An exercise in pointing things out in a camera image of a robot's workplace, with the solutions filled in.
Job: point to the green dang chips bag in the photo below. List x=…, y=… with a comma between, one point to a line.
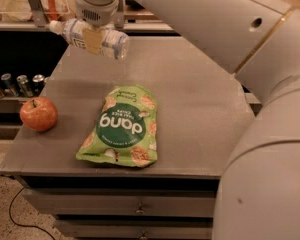
x=125, y=132

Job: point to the left metal bracket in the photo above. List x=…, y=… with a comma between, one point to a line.
x=38, y=14

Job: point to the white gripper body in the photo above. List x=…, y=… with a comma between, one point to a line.
x=96, y=13

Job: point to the upper drawer with knob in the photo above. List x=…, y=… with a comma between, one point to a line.
x=119, y=205

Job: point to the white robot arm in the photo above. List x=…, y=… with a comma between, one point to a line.
x=258, y=42

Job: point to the clear blue plastic bottle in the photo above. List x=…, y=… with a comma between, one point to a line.
x=115, y=43

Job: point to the red apple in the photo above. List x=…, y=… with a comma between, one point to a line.
x=39, y=114

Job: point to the grey drawer cabinet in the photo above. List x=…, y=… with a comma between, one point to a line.
x=201, y=114

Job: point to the orange white snack bag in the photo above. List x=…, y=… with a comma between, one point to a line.
x=55, y=9

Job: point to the silver soda can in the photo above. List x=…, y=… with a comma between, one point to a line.
x=25, y=86

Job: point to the drawer with knob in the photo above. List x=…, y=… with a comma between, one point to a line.
x=119, y=205
x=92, y=229

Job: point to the dark soda can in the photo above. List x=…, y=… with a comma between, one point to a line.
x=38, y=82

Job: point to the clear plastic bin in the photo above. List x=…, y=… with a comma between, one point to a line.
x=20, y=11

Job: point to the lower drawer with knob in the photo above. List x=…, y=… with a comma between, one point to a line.
x=92, y=229

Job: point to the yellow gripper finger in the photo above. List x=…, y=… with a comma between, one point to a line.
x=93, y=40

